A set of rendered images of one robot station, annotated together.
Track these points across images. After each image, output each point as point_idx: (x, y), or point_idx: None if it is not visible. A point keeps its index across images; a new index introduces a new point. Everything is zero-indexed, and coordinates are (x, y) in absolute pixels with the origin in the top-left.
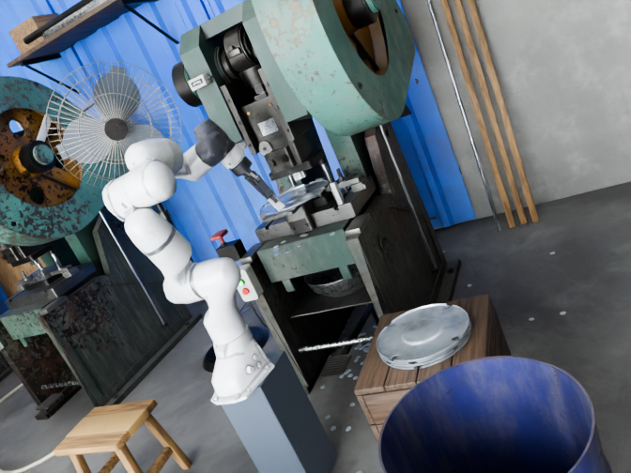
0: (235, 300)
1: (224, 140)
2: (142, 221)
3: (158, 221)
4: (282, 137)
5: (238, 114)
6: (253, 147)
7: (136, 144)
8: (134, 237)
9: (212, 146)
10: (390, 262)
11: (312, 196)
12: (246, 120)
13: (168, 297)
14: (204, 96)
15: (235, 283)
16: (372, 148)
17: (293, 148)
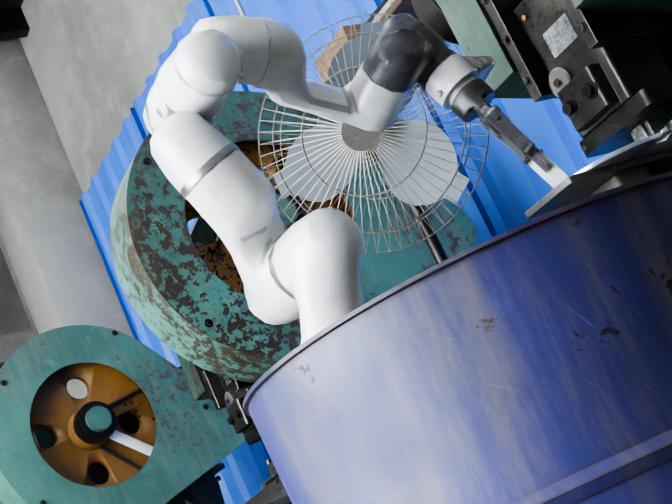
0: (354, 303)
1: (421, 40)
2: (167, 124)
3: (197, 127)
4: (585, 50)
5: (501, 21)
6: (535, 84)
7: (200, 19)
8: (158, 158)
9: (385, 47)
10: None
11: (623, 148)
12: (524, 34)
13: (250, 307)
14: (447, 3)
15: (335, 252)
16: None
17: (608, 68)
